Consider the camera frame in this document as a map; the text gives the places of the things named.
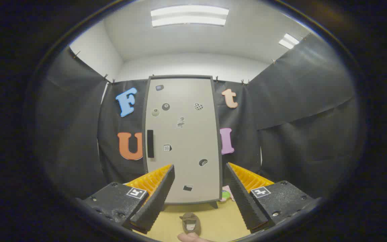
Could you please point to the pink green plush toy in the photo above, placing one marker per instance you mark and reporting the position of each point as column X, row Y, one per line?
column 226, row 195

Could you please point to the small ceiling light panel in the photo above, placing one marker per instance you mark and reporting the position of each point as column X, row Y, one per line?
column 288, row 41

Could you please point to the large ceiling light panel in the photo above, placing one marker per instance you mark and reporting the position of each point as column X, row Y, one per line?
column 190, row 15

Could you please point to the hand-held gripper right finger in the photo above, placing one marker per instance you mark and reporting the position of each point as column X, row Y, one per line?
column 244, row 201

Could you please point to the brown fuzzy shoe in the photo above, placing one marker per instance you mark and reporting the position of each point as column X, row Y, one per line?
column 190, row 225

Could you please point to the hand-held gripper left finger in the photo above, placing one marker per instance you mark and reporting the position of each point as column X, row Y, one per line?
column 156, row 198

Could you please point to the grey shoe cabinet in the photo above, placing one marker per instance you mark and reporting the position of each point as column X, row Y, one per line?
column 219, row 151

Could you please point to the black backdrop cloth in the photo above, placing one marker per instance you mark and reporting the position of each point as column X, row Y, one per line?
column 297, row 117

